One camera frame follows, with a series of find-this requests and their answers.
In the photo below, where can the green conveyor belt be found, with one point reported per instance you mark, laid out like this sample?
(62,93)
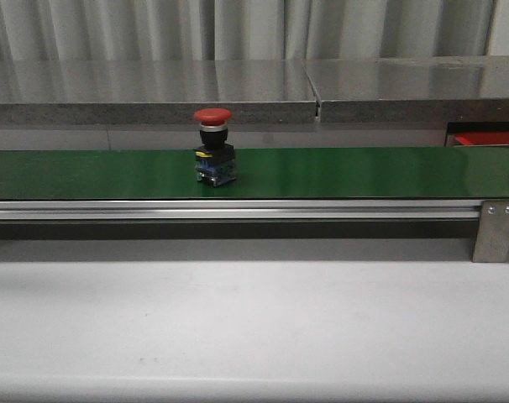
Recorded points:
(401,172)

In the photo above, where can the red plastic tray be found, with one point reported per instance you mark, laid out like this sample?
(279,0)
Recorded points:
(483,138)

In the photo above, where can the grey stone shelf right slab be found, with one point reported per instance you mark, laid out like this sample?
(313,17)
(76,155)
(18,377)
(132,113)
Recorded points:
(446,89)

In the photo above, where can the grey stone shelf slab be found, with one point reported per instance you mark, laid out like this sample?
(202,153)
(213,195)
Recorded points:
(446,89)
(153,92)

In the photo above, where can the grey stone shelf left slab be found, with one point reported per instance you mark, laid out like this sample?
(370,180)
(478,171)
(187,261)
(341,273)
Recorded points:
(153,92)

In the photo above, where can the white pleated curtain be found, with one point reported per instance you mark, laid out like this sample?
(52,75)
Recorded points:
(242,30)

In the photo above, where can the steel conveyor support bracket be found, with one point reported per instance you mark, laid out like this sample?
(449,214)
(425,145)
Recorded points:
(492,239)

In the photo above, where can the aluminium conveyor side rail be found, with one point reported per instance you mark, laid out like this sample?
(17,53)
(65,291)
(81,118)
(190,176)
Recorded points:
(239,209)

